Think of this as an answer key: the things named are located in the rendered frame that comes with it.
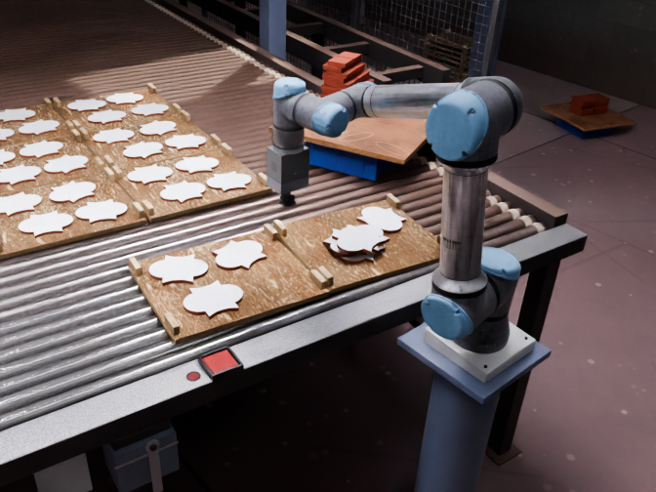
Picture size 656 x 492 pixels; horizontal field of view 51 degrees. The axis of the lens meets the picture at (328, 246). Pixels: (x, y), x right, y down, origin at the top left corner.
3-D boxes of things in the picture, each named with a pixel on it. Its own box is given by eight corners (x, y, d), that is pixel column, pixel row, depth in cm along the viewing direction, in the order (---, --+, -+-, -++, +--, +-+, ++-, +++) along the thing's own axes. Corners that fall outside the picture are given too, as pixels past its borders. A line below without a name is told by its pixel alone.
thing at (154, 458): (184, 483, 154) (179, 426, 144) (123, 512, 147) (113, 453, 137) (164, 450, 162) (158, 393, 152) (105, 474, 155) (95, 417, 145)
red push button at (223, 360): (239, 369, 151) (238, 364, 151) (214, 379, 148) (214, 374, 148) (226, 353, 156) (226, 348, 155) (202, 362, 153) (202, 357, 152)
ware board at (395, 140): (451, 116, 259) (452, 111, 258) (403, 165, 220) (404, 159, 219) (332, 91, 276) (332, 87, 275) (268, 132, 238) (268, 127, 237)
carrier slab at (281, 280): (329, 296, 175) (329, 291, 174) (175, 345, 156) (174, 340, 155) (266, 232, 200) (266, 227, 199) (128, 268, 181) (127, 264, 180)
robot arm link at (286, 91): (292, 89, 153) (265, 80, 157) (291, 136, 158) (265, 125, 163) (315, 82, 158) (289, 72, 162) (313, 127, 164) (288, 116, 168)
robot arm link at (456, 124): (498, 322, 154) (521, 83, 127) (462, 356, 144) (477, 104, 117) (453, 304, 161) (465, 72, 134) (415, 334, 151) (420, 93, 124)
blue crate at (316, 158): (408, 150, 255) (411, 125, 250) (376, 183, 231) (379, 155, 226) (333, 133, 266) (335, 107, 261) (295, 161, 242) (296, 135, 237)
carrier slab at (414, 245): (456, 257, 194) (456, 252, 193) (329, 294, 176) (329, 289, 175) (387, 203, 219) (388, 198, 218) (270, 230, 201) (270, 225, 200)
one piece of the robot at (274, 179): (290, 121, 171) (289, 181, 180) (260, 129, 166) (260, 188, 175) (313, 135, 165) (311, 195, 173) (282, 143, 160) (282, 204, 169)
